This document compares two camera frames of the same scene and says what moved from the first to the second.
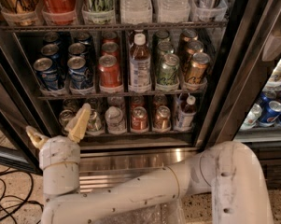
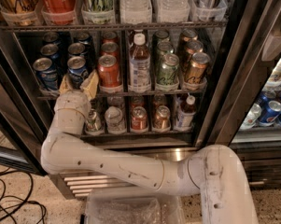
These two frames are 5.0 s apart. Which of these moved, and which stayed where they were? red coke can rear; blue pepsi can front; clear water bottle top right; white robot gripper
Moved: white robot gripper
Stayed: blue pepsi can front; red coke can rear; clear water bottle top right
